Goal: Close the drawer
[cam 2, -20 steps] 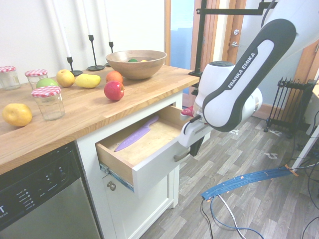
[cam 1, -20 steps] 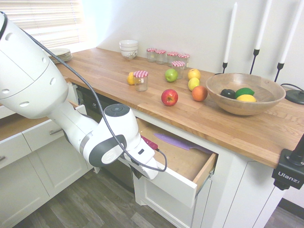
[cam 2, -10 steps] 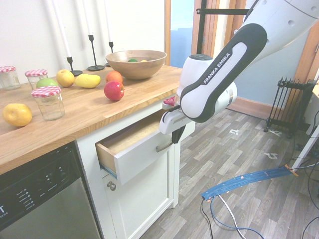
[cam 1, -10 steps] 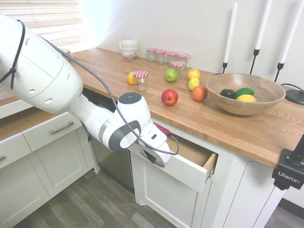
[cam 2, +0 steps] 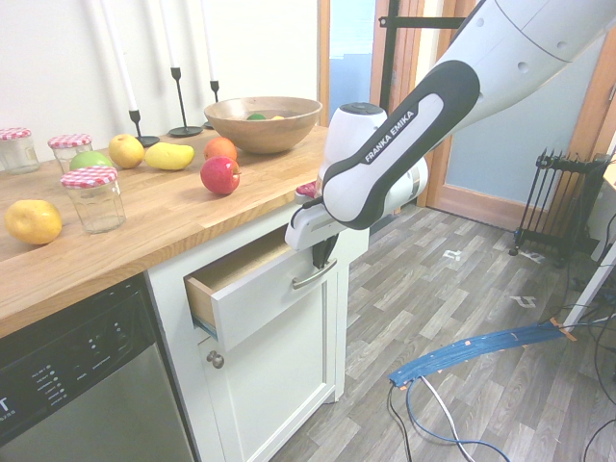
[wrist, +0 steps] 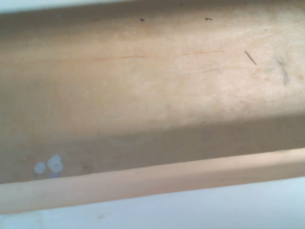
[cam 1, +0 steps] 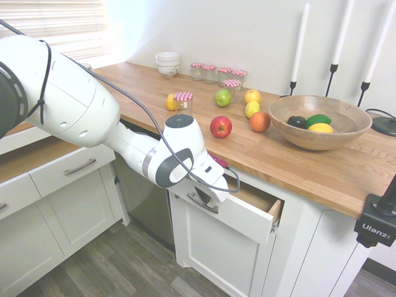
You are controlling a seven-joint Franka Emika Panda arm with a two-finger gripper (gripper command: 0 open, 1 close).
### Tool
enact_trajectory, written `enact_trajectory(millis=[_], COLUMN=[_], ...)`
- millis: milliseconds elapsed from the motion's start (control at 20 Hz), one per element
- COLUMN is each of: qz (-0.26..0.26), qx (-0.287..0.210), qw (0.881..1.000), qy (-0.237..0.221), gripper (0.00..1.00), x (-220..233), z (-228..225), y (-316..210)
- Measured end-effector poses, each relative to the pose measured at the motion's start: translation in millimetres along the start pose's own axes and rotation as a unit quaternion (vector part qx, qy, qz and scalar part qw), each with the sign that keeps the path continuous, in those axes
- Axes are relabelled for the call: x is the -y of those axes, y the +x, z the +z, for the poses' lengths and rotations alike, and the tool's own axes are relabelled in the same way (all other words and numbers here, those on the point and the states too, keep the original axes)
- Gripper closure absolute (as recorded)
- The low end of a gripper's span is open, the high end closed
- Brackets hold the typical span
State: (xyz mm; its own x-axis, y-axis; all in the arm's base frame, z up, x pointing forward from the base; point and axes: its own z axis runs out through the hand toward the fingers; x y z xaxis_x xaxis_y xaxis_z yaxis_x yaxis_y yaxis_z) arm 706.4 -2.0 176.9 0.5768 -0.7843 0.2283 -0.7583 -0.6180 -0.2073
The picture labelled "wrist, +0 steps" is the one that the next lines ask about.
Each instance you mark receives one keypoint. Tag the wooden drawer with white front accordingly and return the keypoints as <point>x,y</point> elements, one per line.
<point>152,95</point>

